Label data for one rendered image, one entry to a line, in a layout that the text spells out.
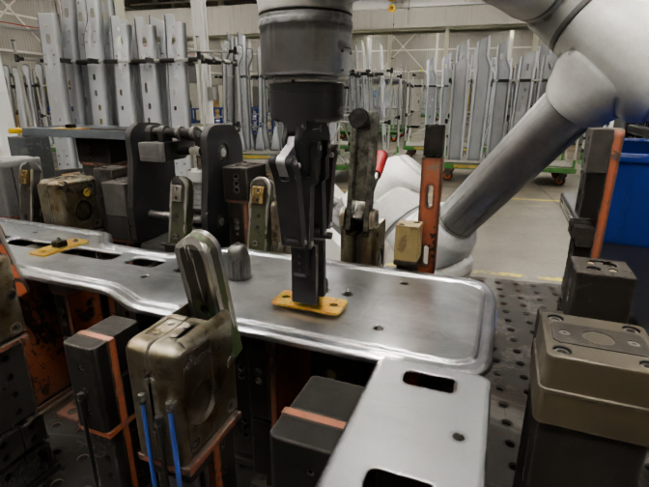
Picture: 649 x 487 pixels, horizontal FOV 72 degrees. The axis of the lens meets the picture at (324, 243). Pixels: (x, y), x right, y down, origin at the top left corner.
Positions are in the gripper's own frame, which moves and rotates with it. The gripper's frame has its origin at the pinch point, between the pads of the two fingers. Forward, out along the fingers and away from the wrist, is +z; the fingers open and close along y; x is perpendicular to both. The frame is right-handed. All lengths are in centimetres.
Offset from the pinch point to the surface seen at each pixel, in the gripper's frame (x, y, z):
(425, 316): -13.1, 2.5, 4.6
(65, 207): 59, 17, 1
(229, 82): 456, 692, -46
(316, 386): -5.5, -11.2, 6.6
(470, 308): -17.7, 6.4, 4.6
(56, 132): 76, 32, -11
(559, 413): -25.1, -11.9, 3.3
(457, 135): 50, 698, 37
